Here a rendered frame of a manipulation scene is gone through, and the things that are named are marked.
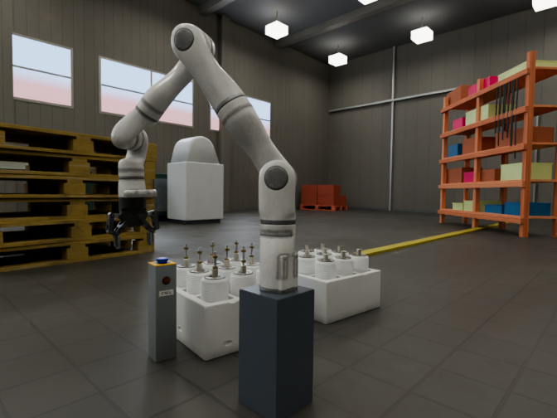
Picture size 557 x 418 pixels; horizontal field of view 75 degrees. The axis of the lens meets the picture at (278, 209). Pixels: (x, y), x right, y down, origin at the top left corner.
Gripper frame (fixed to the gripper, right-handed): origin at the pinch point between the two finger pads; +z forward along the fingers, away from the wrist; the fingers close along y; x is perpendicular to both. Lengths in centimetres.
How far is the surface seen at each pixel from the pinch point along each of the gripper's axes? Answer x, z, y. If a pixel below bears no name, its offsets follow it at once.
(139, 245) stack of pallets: -207, 37, -83
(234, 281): 1.1, 17.7, -34.8
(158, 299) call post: -2.5, 19.0, -8.0
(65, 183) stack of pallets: -199, -18, -27
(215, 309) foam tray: 7.1, 23.6, -23.0
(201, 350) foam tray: 4.6, 36.8, -18.9
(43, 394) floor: -5.1, 38.2, 23.8
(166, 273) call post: -2.4, 10.9, -10.7
